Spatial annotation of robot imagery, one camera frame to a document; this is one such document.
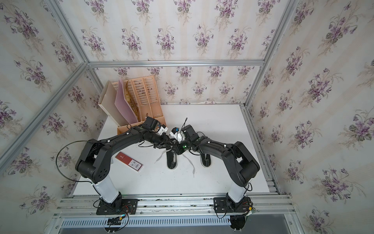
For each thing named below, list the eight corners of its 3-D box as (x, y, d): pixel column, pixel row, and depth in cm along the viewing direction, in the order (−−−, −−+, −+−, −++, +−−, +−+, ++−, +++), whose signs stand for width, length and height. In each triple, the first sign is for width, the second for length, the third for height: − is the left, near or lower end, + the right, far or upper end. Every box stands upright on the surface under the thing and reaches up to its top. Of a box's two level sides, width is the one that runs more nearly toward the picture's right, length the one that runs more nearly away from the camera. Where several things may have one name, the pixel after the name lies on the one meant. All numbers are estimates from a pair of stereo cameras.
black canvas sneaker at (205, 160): (200, 167, 88) (201, 165, 84) (200, 156, 92) (200, 153, 89) (210, 167, 88) (211, 165, 84) (209, 156, 92) (210, 153, 89)
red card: (116, 158, 93) (115, 156, 91) (121, 152, 95) (120, 151, 93) (138, 171, 87) (137, 170, 85) (143, 165, 90) (142, 164, 88)
